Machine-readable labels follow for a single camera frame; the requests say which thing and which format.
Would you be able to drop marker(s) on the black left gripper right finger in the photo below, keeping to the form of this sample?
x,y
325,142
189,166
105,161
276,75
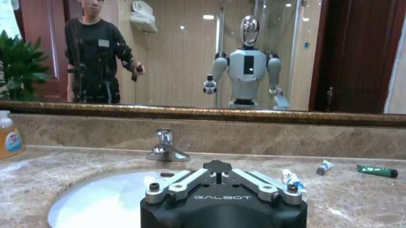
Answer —
x,y
264,184

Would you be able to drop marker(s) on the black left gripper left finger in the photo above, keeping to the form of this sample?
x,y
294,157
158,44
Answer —
x,y
181,184

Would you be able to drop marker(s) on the chrome sink faucet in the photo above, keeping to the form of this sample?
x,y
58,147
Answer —
x,y
165,148

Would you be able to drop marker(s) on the white ceramic sink basin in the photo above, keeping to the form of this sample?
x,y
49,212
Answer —
x,y
105,197

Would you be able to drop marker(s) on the white blue toothpaste tube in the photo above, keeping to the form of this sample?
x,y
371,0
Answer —
x,y
290,178

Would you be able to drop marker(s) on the small teal cream tube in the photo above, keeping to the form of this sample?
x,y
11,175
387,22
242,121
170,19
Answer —
x,y
325,167

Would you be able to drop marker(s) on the green tube with black cap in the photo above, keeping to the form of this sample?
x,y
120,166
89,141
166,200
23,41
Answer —
x,y
376,170

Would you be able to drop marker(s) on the orange hand soap bottle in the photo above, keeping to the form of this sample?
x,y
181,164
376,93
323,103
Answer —
x,y
10,140

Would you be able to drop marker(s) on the person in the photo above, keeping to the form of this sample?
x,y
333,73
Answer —
x,y
95,59

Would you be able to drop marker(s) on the white folded towels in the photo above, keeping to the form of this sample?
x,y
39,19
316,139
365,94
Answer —
x,y
145,16

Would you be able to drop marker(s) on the green potted plant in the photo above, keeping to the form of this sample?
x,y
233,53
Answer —
x,y
19,64

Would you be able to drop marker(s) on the mirror with gold frame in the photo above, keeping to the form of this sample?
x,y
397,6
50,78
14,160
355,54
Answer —
x,y
190,114

